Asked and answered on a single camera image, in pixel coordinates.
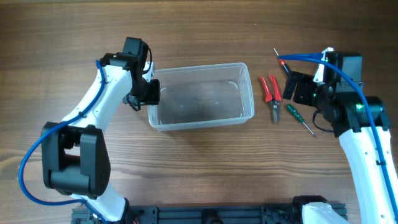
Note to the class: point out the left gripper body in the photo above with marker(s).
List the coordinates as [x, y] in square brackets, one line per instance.
[145, 93]

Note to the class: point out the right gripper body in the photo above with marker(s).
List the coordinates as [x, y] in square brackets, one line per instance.
[306, 91]

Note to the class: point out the black red screwdriver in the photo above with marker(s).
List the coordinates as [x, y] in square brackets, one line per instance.
[283, 65]

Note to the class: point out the red handled snips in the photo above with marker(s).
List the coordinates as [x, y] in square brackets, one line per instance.
[273, 99]

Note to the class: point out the clear plastic storage container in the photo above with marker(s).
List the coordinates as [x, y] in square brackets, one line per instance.
[202, 96]

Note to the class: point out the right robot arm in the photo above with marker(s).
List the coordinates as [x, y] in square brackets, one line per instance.
[360, 123]

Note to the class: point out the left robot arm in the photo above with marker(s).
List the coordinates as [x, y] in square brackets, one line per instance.
[75, 159]

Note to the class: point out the green handled screwdriver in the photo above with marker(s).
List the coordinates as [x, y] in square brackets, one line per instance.
[292, 110]

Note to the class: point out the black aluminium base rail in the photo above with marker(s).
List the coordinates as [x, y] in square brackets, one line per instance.
[266, 214]

